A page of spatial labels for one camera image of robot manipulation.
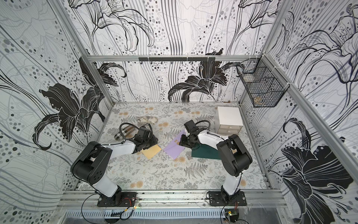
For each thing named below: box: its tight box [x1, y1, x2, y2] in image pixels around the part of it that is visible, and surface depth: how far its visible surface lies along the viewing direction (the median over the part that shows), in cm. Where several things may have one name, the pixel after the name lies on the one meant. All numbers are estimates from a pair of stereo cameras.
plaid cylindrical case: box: [114, 125, 136, 141], surface depth 99 cm
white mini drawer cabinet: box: [214, 106, 244, 135], surface depth 93 cm
